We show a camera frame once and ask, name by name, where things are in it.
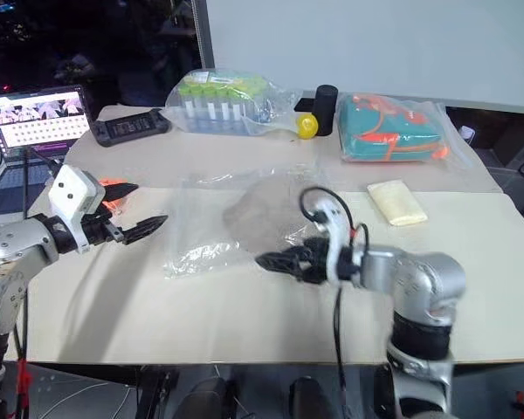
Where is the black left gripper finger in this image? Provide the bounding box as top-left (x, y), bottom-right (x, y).
top-left (100, 182), bottom-right (140, 203)
top-left (121, 214), bottom-right (169, 245)

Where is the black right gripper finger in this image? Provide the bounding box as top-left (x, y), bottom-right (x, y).
top-left (268, 261), bottom-right (310, 283)
top-left (254, 247), bottom-right (306, 270)

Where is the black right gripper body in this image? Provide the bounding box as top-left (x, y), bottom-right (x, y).
top-left (294, 237), bottom-right (334, 285)

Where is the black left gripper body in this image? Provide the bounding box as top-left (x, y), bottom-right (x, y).
top-left (81, 204), bottom-right (128, 251)

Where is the clear plastic bag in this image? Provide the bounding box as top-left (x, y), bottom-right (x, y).
top-left (162, 161), bottom-right (348, 281)

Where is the clear bag holding test tubes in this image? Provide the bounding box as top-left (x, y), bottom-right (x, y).
top-left (162, 68), bottom-right (306, 138)

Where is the clear bag holding teal cloth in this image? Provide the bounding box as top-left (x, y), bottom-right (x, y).
top-left (333, 92), bottom-right (480, 175)

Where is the orange plastic object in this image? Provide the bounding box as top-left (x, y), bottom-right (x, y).
top-left (97, 175), bottom-right (133, 216)

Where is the black handheld controller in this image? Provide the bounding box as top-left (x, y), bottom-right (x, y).
top-left (90, 107), bottom-right (174, 148)

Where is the cream folded cloth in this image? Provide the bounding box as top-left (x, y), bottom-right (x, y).
top-left (366, 178), bottom-right (430, 228)

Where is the open laptop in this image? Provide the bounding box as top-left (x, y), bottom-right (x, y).
top-left (0, 83), bottom-right (93, 220)

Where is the dark rounded shape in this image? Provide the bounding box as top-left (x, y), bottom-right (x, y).
top-left (287, 375), bottom-right (329, 419)
top-left (181, 376), bottom-right (229, 419)

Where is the green capped test tube pack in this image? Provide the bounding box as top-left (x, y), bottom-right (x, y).
top-left (176, 71), bottom-right (268, 134)

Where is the yellow ball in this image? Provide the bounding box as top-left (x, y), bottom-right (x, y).
top-left (297, 113), bottom-right (321, 141)

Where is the teal and orange folded cloth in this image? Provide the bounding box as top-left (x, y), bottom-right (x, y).
top-left (337, 93), bottom-right (452, 164)

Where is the black cylinder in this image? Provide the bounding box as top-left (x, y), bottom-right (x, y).
top-left (312, 84), bottom-right (340, 138)

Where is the red tape strip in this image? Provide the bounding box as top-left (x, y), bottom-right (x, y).
top-left (16, 358), bottom-right (32, 414)

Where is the white partition board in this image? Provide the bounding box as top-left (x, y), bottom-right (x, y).
top-left (190, 0), bottom-right (524, 111)

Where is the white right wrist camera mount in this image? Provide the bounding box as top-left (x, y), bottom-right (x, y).
top-left (309, 195), bottom-right (355, 287)

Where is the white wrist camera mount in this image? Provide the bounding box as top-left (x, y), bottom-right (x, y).
top-left (47, 164), bottom-right (107, 255)
top-left (309, 195), bottom-right (355, 287)

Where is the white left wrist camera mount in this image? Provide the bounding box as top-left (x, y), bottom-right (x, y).
top-left (47, 164), bottom-right (107, 255)

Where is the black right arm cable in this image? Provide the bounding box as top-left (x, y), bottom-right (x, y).
top-left (298, 186), bottom-right (371, 419)

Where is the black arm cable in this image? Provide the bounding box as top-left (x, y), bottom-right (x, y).
top-left (298, 186), bottom-right (371, 419)
top-left (22, 146), bottom-right (67, 220)

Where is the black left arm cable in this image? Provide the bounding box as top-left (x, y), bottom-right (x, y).
top-left (22, 146), bottom-right (67, 220)

